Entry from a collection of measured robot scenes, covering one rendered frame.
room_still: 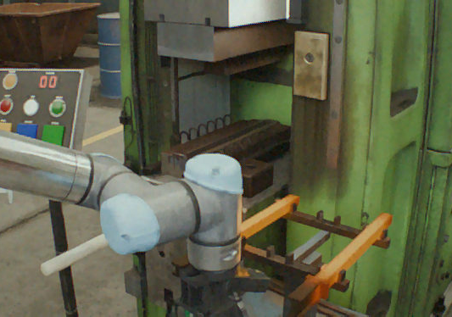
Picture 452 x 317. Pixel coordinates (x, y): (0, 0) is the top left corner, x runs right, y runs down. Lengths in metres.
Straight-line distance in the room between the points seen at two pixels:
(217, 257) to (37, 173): 0.27
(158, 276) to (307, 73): 0.79
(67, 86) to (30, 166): 1.12
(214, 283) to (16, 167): 0.32
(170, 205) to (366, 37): 0.86
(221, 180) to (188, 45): 0.86
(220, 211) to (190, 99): 1.15
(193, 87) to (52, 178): 1.17
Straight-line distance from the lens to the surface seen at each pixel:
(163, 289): 1.86
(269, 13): 1.63
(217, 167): 0.75
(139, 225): 0.71
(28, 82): 1.94
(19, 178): 0.76
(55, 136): 1.83
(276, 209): 1.36
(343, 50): 1.48
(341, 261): 1.16
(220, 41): 1.54
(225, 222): 0.77
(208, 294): 0.83
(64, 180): 0.78
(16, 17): 8.07
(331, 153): 1.56
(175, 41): 1.60
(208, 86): 1.95
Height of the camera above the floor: 1.56
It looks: 20 degrees down
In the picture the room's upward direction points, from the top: straight up
